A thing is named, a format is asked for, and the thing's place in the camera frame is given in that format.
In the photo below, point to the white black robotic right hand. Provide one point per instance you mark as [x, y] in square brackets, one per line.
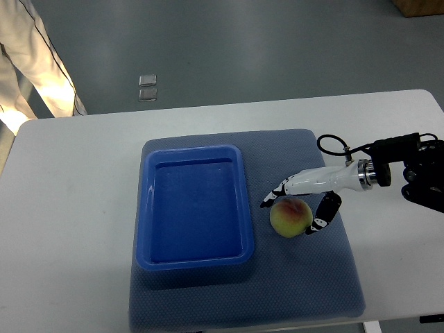
[312, 184]

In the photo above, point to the lower floor outlet cover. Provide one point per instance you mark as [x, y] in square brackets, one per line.
[147, 94]

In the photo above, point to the white table leg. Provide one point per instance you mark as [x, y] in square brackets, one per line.
[372, 327]

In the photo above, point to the upper floor outlet cover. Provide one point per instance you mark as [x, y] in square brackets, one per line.
[147, 80]

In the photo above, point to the floor outlet cover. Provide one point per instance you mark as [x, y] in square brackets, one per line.
[147, 80]
[147, 94]

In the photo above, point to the blue plastic tray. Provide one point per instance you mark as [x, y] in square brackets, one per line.
[193, 210]

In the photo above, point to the person in beige trousers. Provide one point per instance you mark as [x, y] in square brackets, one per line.
[27, 48]

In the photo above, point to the blue-grey table mat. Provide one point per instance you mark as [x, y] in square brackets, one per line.
[306, 278]

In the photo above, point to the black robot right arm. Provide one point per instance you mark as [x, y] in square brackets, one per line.
[421, 155]

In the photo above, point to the yellow-red peach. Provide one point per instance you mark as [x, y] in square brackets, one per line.
[290, 217]

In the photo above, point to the brown cardboard box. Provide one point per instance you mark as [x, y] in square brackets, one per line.
[419, 8]

